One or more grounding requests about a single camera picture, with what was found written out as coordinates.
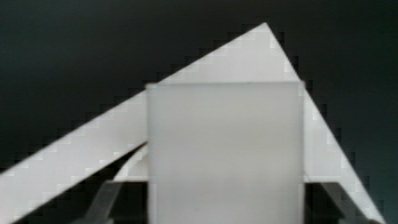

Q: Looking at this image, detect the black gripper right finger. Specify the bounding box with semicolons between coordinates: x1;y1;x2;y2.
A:
305;182;370;224

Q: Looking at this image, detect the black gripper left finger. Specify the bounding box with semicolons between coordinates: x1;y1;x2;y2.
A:
86;182;148;224

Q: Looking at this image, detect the white stool leg tagged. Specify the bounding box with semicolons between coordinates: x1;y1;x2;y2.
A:
148;82;305;224

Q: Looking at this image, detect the white right side rail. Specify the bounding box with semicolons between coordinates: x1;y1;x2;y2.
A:
305;93;388;224

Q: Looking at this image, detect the white rail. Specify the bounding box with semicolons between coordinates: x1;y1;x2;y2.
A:
0;25;299;224
305;93;388;224

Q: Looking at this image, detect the white front rail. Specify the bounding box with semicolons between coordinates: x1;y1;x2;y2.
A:
0;25;299;224

